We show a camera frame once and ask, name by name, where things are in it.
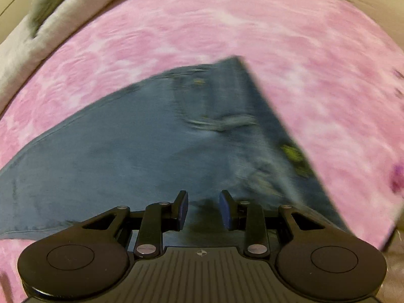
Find white crumpled duvet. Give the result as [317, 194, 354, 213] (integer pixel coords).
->
[0, 0, 139, 112]

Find pink fluffy blanket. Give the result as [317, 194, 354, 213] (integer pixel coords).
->
[0, 0, 404, 303]

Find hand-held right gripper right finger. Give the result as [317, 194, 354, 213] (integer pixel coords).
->
[219, 190, 326, 258]

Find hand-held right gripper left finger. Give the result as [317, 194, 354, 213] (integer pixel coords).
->
[81, 190, 189, 259]

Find blue denim jeans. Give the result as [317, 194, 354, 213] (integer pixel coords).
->
[0, 56, 352, 247]

